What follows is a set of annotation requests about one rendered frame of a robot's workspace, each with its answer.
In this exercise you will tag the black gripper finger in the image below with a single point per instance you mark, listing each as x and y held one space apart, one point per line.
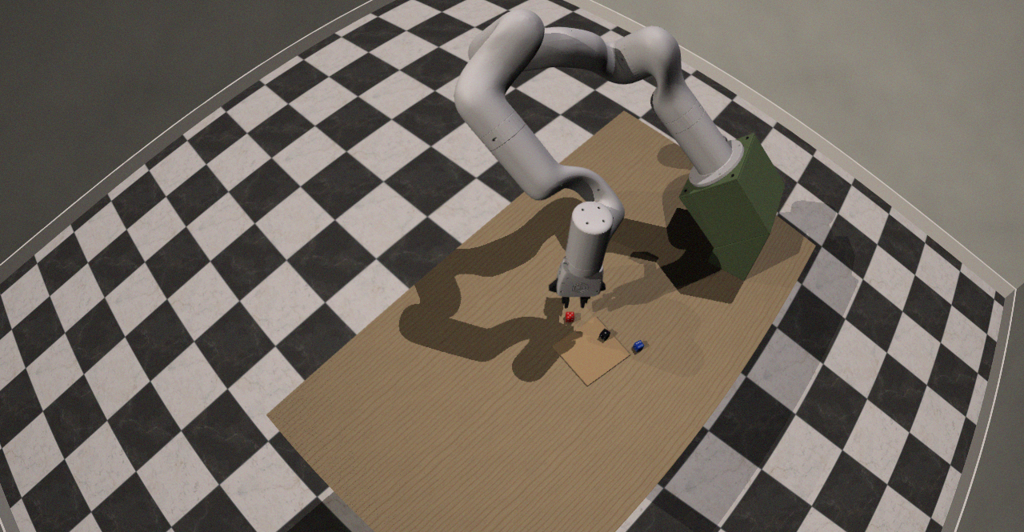
553 287
584 300

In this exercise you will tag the tan flat mat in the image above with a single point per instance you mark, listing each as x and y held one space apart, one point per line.
587 354

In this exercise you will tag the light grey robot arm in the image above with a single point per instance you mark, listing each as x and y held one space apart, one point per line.
519 39

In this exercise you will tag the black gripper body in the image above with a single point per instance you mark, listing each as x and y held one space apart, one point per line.
569 285

